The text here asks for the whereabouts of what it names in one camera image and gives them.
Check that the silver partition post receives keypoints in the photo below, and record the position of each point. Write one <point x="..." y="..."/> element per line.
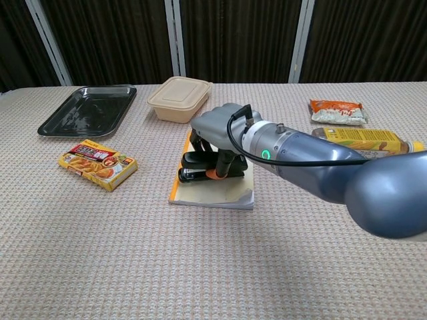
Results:
<point x="175" y="38"/>
<point x="300" y="41"/>
<point x="50" y="43"/>

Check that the orange white snack packet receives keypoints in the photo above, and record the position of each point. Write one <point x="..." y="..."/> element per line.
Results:
<point x="337" y="111"/>

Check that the white notebook orange spine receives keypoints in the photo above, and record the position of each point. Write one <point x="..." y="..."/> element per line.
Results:
<point x="213" y="195"/>

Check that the beige lidded lunch box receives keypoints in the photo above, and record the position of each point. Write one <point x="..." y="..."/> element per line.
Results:
<point x="178" y="98"/>

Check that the dark metal tray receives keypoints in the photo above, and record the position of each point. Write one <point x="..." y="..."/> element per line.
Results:
<point x="86" y="111"/>

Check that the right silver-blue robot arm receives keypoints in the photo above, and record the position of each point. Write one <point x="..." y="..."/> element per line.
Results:
<point x="333" y="170"/>

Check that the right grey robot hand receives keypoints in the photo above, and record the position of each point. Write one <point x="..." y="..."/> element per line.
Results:
<point x="217" y="125"/>

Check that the black partition panel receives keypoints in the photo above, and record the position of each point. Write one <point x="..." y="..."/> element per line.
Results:
<point x="240" y="40"/>
<point x="20" y="43"/>
<point x="367" y="40"/>
<point x="113" y="40"/>

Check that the yellow label tea bottle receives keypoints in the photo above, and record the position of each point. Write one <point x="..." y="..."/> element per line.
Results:
<point x="360" y="138"/>

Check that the yellow curry roux box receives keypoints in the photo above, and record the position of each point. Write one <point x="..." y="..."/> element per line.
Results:
<point x="96" y="165"/>

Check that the beige woven tablecloth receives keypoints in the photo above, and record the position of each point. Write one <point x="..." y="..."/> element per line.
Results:
<point x="166" y="260"/>

